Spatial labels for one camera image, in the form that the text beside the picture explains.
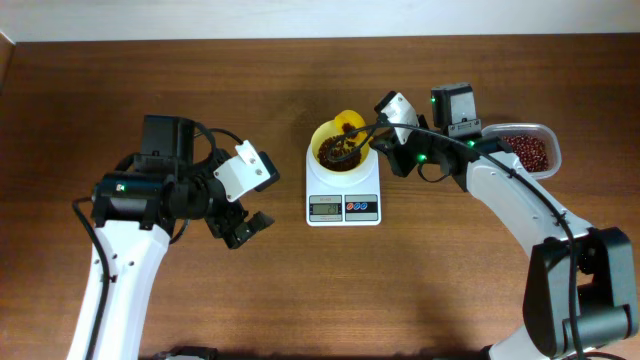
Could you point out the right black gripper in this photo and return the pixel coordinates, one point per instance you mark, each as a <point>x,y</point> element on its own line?
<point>390,143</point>

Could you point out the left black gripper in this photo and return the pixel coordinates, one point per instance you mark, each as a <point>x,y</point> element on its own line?
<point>223,225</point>

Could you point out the yellow measuring scoop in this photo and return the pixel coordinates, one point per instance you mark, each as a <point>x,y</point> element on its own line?
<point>347,121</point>

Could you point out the red beans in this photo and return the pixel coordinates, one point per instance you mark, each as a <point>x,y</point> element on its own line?
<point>451,155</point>

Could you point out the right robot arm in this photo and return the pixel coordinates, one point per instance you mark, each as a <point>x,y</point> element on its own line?
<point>581,290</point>

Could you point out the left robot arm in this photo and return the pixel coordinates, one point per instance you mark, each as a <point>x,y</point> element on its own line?
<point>179,174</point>

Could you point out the white digital kitchen scale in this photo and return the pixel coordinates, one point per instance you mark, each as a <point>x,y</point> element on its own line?
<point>349,198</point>

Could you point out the yellow plastic bowl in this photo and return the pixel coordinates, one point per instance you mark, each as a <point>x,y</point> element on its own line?
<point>320,137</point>

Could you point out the clear plastic bean container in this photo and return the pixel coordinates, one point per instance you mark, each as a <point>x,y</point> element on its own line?
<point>536,146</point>

